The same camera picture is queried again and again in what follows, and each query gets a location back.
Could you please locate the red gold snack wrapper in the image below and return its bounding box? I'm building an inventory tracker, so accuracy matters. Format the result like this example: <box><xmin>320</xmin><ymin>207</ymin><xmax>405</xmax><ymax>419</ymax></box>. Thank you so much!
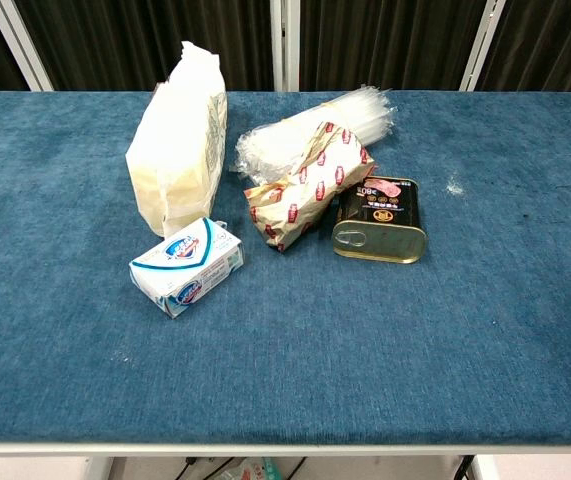
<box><xmin>242</xmin><ymin>120</ymin><xmax>377</xmax><ymax>254</ymax></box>

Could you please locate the white bread bag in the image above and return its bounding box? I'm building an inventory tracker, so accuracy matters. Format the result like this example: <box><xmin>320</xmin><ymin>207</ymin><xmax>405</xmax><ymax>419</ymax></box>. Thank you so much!
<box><xmin>124</xmin><ymin>40</ymin><xmax>229</xmax><ymax>239</ymax></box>

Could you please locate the blue table cloth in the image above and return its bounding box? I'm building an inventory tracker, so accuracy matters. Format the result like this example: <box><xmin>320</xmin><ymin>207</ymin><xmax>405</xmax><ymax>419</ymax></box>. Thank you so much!
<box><xmin>0</xmin><ymin>90</ymin><xmax>571</xmax><ymax>446</ymax></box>

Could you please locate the black gold luncheon meat can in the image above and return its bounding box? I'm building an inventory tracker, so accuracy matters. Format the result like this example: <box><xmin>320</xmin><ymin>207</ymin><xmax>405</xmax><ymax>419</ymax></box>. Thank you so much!
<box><xmin>332</xmin><ymin>175</ymin><xmax>429</xmax><ymax>265</ymax></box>

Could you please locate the clear plastic noodle packet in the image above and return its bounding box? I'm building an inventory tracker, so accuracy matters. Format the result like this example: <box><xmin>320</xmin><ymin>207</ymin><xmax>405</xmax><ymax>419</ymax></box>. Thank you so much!
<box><xmin>229</xmin><ymin>84</ymin><xmax>397</xmax><ymax>187</ymax></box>

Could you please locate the blue white soap box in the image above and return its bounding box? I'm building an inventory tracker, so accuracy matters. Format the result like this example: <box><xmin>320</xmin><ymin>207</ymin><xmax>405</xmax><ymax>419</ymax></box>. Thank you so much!
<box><xmin>128</xmin><ymin>216</ymin><xmax>246</xmax><ymax>319</ymax></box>

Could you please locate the green white packet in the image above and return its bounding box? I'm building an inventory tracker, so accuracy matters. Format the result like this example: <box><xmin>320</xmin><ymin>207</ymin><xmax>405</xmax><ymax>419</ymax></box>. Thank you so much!
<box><xmin>214</xmin><ymin>456</ymin><xmax>286</xmax><ymax>480</ymax></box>

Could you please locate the dark pleated curtain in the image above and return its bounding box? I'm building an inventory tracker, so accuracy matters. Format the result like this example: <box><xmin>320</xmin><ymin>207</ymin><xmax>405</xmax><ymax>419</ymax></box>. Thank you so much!
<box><xmin>0</xmin><ymin>0</ymin><xmax>571</xmax><ymax>96</ymax></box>

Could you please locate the white table leg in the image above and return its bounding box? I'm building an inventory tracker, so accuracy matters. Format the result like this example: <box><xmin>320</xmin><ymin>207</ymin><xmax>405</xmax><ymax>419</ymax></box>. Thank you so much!
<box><xmin>82</xmin><ymin>456</ymin><xmax>114</xmax><ymax>480</ymax></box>
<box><xmin>470</xmin><ymin>456</ymin><xmax>502</xmax><ymax>480</ymax></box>

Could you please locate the white frame post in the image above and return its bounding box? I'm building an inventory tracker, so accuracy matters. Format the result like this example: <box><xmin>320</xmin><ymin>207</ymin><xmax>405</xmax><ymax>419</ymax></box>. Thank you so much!
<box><xmin>0</xmin><ymin>0</ymin><xmax>55</xmax><ymax>92</ymax></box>
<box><xmin>458</xmin><ymin>0</ymin><xmax>508</xmax><ymax>92</ymax></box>
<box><xmin>270</xmin><ymin>0</ymin><xmax>301</xmax><ymax>93</ymax></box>

